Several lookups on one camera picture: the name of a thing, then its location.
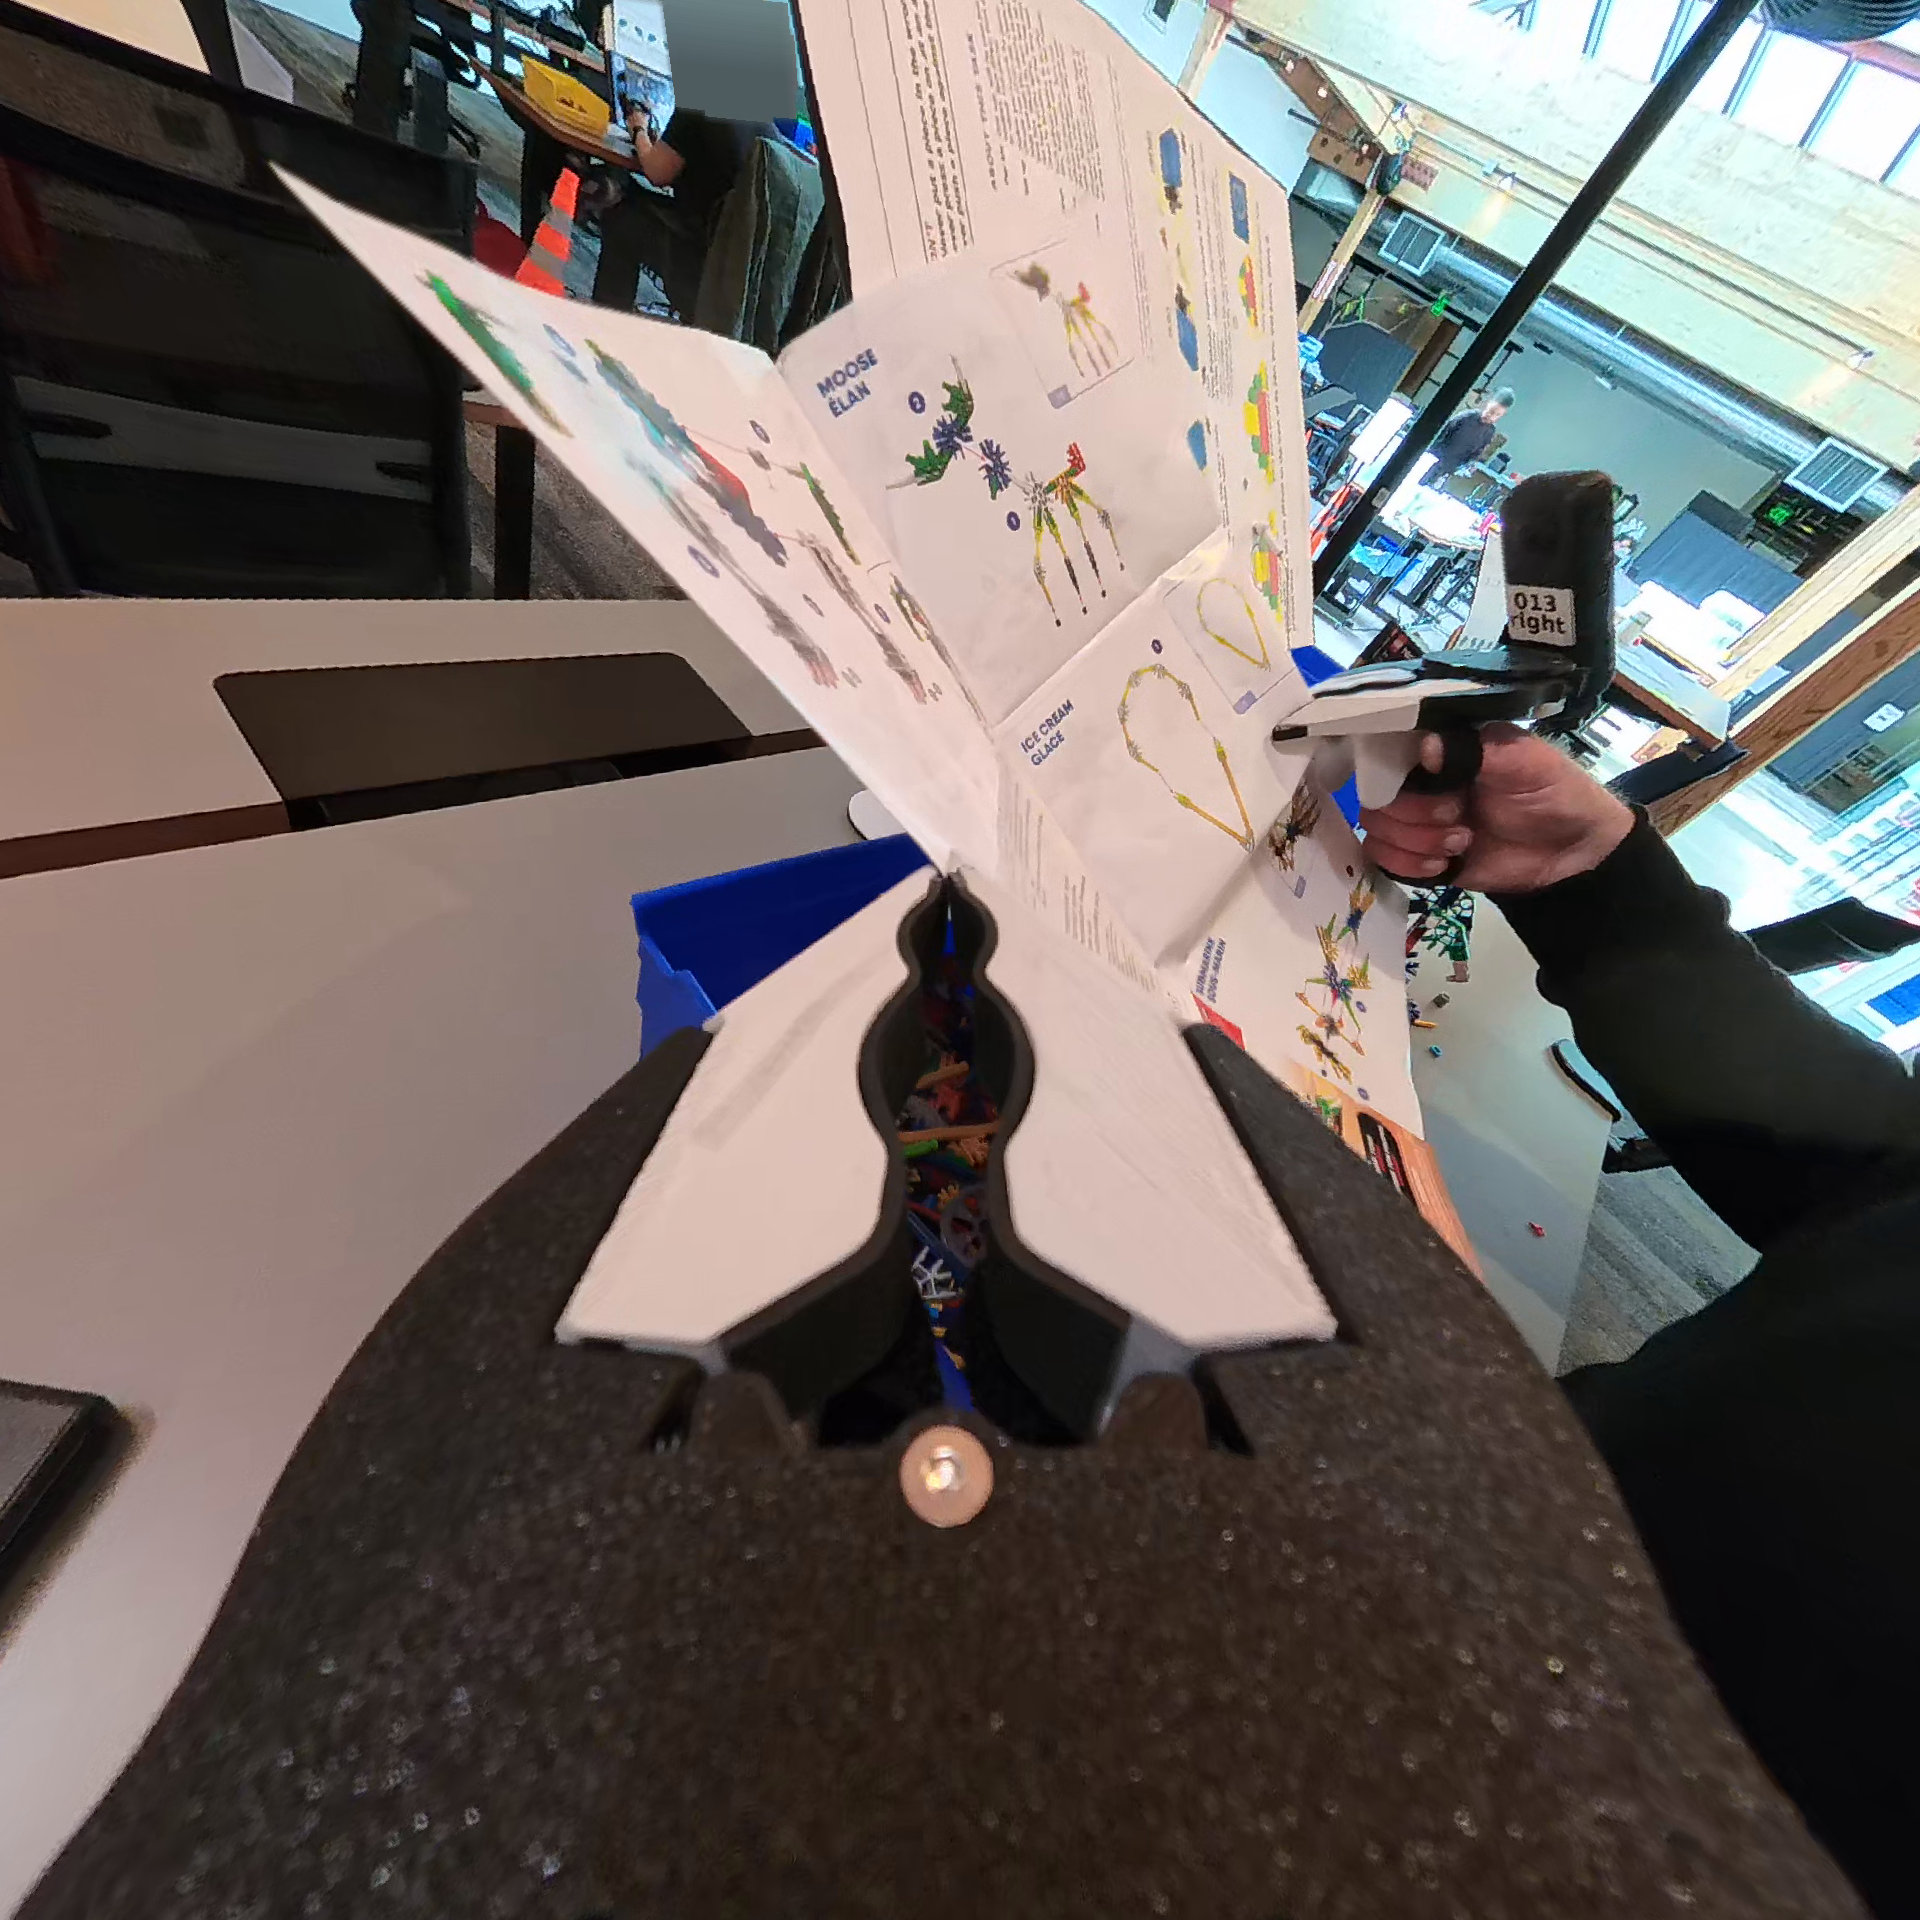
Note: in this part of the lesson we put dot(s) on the black flat device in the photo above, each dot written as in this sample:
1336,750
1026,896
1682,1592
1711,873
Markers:
37,1463

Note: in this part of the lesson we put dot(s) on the black office chair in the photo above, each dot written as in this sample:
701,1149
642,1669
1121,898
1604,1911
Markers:
224,376
1606,1102

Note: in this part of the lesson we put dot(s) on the blue plastic bin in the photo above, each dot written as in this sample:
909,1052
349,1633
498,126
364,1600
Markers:
734,932

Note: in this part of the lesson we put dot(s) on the person's right hand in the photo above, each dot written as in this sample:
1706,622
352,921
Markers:
1529,810

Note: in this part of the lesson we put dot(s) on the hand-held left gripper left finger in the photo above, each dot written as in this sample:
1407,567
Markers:
751,1185

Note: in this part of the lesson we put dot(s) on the black pole stand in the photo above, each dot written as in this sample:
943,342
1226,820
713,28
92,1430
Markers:
1516,285

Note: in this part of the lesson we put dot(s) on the laminated instruction card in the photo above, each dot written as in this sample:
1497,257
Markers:
1050,165

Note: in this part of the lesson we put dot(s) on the orange traffic cone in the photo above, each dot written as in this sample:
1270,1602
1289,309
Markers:
552,241

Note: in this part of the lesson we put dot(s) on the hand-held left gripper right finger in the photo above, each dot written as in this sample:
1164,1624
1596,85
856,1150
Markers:
1172,1201

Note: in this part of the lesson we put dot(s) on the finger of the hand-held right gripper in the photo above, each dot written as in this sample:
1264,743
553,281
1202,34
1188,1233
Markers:
1394,679
1382,722

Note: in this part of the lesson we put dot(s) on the white ceiling vent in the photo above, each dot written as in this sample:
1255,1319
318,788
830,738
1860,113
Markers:
1839,474

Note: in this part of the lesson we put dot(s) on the toy instruction sheet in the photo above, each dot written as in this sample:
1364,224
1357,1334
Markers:
930,600

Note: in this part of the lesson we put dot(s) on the yellow plastic bin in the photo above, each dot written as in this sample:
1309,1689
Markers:
568,98

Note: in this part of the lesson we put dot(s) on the dark green chair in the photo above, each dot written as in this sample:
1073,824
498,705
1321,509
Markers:
764,241

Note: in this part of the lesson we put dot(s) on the pile of building toy pieces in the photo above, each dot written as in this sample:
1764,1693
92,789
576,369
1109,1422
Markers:
943,1172

